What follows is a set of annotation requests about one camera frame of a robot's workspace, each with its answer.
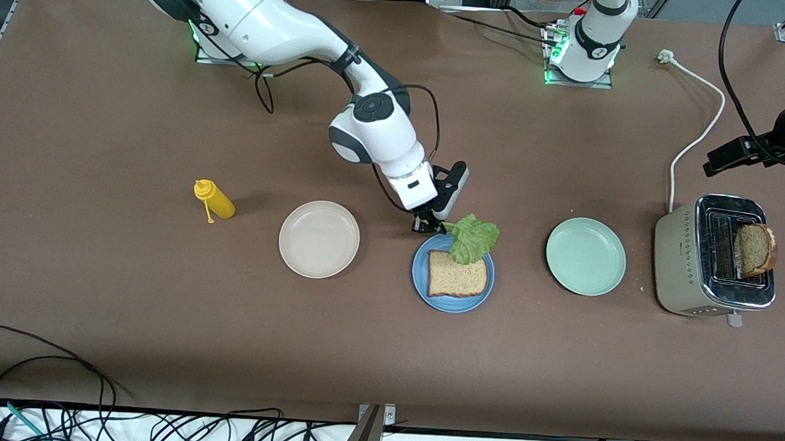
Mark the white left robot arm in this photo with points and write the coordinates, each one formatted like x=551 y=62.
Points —
x=592 y=43

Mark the green lettuce leaf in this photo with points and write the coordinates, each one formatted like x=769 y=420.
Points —
x=474 y=240

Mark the grey metal bracket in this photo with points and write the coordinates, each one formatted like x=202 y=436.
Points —
x=389 y=416

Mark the beige chrome toaster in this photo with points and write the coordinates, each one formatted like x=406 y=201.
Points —
x=679 y=259

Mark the blue round plate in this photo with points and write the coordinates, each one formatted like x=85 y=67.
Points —
x=452 y=306

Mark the beige round plate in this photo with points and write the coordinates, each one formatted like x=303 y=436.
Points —
x=319 y=239

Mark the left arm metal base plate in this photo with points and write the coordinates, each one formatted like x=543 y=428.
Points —
x=604 y=84

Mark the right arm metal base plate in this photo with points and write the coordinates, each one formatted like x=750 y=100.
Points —
x=227 y=61

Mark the green round plate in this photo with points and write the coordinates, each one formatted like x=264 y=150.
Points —
x=586 y=255

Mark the yellow squeeze bottle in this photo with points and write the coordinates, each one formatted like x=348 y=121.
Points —
x=221 y=203

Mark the brown bread slice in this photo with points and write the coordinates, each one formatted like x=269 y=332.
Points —
x=453 y=279
x=752 y=249

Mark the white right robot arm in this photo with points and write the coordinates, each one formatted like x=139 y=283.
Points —
x=269 y=16

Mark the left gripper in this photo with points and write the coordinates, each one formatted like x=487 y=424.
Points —
x=761 y=146

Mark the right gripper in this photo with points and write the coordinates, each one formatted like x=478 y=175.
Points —
x=425 y=222

